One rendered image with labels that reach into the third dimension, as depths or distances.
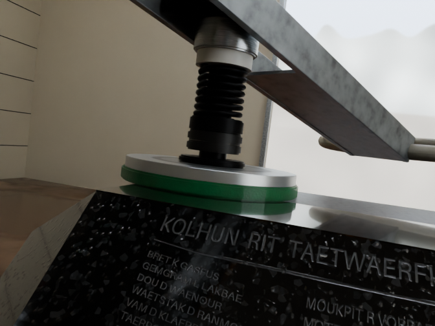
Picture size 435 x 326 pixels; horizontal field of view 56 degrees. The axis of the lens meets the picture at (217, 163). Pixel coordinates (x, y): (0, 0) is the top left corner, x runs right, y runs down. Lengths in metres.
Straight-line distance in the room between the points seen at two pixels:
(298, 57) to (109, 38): 5.88
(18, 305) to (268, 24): 0.37
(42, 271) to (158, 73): 5.59
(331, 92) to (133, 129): 5.45
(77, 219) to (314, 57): 0.36
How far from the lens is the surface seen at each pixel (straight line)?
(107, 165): 6.16
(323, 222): 0.35
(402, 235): 0.36
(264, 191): 0.43
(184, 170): 0.41
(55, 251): 0.36
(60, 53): 6.77
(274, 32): 0.50
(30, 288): 0.36
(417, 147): 0.82
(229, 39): 0.49
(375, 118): 0.70
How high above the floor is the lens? 0.92
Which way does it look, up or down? 3 degrees down
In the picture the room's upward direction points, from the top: 7 degrees clockwise
